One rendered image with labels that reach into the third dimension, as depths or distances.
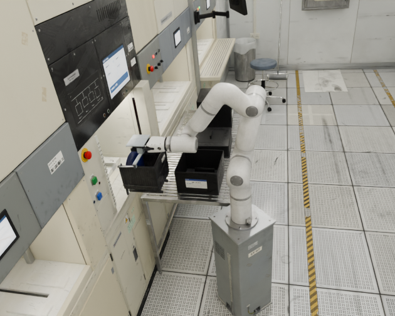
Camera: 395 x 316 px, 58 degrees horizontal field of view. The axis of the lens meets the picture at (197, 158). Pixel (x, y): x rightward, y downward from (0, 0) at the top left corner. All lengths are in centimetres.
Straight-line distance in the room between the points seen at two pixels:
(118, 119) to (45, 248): 96
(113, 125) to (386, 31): 492
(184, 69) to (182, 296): 218
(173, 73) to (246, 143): 217
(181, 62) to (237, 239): 221
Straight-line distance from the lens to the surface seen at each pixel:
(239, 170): 177
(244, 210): 199
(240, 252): 205
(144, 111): 234
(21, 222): 142
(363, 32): 640
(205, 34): 517
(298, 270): 287
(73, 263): 196
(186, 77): 377
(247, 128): 171
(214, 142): 262
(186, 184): 227
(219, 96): 165
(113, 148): 260
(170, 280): 283
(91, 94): 181
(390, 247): 319
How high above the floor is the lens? 220
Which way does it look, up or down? 33 degrees down
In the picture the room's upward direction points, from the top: 6 degrees counter-clockwise
